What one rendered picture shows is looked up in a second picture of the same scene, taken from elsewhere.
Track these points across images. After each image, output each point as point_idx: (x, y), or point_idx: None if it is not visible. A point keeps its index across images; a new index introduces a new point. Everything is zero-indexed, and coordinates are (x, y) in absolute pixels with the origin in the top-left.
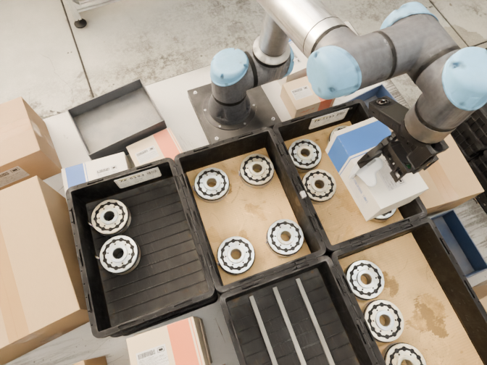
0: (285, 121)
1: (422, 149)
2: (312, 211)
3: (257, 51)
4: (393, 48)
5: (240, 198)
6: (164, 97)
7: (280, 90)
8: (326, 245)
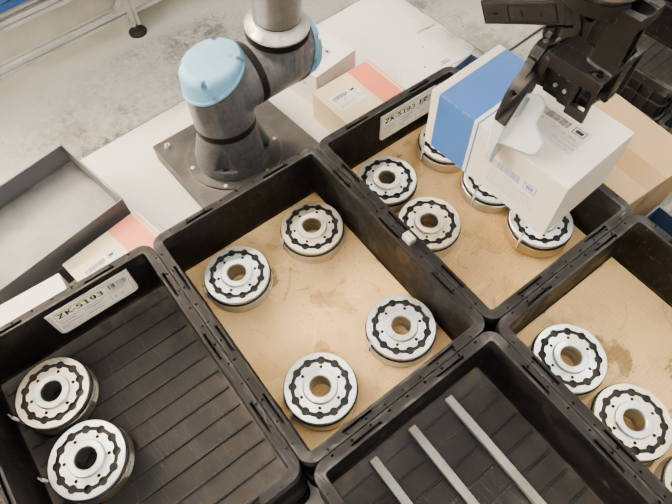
0: (337, 130)
1: (618, 23)
2: (435, 261)
3: (253, 30)
4: None
5: (297, 288)
6: (116, 170)
7: (312, 108)
8: (481, 312)
